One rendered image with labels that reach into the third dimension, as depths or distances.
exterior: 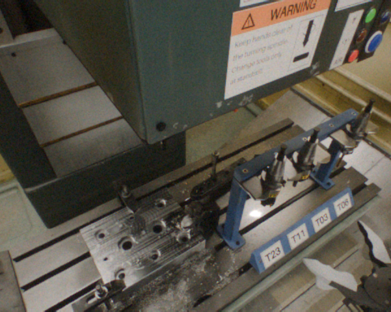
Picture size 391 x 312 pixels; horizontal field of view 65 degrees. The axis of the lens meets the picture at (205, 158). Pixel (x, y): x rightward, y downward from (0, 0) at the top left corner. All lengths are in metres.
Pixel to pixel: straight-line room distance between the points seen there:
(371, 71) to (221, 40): 1.18
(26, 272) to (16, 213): 0.60
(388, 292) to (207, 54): 0.47
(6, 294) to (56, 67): 0.82
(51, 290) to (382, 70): 1.40
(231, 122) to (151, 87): 1.60
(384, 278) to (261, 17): 0.46
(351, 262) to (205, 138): 0.97
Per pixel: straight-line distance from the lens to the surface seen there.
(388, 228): 1.45
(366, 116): 0.96
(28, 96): 1.03
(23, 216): 1.63
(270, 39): 0.40
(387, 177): 1.53
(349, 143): 0.96
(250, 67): 0.39
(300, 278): 1.19
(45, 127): 1.10
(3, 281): 1.42
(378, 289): 0.61
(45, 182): 1.30
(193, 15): 0.31
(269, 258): 0.99
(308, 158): 0.82
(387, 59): 1.44
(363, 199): 1.28
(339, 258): 1.30
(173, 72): 0.33
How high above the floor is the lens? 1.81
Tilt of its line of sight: 47 degrees down
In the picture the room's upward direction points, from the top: 4 degrees clockwise
